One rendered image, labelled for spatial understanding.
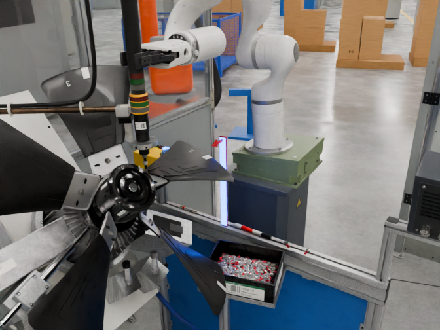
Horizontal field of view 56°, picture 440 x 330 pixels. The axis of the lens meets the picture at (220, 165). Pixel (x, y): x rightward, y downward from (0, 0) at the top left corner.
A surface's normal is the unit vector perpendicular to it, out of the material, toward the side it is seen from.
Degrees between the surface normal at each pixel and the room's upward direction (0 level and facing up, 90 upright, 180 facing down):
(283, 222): 90
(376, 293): 90
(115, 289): 84
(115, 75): 42
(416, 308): 0
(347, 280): 90
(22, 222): 50
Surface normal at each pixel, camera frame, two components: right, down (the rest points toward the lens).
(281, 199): 0.23, 0.40
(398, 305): -0.02, -0.91
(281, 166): -0.53, 0.36
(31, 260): 0.62, -0.42
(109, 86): 0.14, -0.37
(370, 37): -0.29, 0.40
